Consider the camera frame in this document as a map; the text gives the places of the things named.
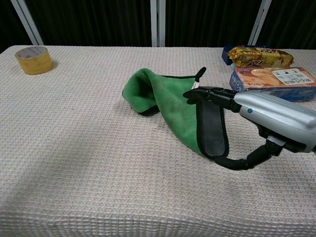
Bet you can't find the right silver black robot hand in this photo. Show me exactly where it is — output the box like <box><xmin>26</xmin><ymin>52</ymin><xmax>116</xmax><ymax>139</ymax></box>
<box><xmin>183</xmin><ymin>86</ymin><xmax>316</xmax><ymax>171</ymax></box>

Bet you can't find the green cloth black trim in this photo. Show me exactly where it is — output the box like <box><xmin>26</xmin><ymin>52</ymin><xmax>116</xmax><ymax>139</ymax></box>
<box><xmin>122</xmin><ymin>66</ymin><xmax>230</xmax><ymax>158</ymax></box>

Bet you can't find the orange snack box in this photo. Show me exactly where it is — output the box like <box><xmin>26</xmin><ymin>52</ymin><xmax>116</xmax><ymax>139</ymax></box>
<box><xmin>229</xmin><ymin>67</ymin><xmax>316</xmax><ymax>102</ymax></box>

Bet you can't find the gold snack packet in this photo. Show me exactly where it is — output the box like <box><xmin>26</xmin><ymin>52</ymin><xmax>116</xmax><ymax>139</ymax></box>
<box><xmin>227</xmin><ymin>46</ymin><xmax>294</xmax><ymax>68</ymax></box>

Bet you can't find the dark blue snack packet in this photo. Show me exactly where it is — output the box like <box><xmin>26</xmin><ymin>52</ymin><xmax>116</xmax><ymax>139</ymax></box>
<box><xmin>221</xmin><ymin>45</ymin><xmax>272</xmax><ymax>66</ymax></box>

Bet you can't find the black curtain panel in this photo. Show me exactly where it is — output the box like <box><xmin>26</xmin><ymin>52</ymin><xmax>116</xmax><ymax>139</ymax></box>
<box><xmin>24</xmin><ymin>0</ymin><xmax>152</xmax><ymax>47</ymax></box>
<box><xmin>0</xmin><ymin>0</ymin><xmax>33</xmax><ymax>54</ymax></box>
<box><xmin>164</xmin><ymin>0</ymin><xmax>260</xmax><ymax>47</ymax></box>
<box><xmin>256</xmin><ymin>0</ymin><xmax>316</xmax><ymax>50</ymax></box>

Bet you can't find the yellow packing tape roll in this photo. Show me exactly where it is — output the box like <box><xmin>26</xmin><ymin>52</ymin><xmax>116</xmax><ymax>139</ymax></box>
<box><xmin>14</xmin><ymin>46</ymin><xmax>54</xmax><ymax>75</ymax></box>

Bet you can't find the white aluminium frame post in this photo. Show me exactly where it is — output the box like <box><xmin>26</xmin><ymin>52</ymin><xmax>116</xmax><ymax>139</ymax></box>
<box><xmin>10</xmin><ymin>0</ymin><xmax>44</xmax><ymax>46</ymax></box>
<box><xmin>247</xmin><ymin>0</ymin><xmax>272</xmax><ymax>46</ymax></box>
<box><xmin>150</xmin><ymin>0</ymin><xmax>165</xmax><ymax>47</ymax></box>

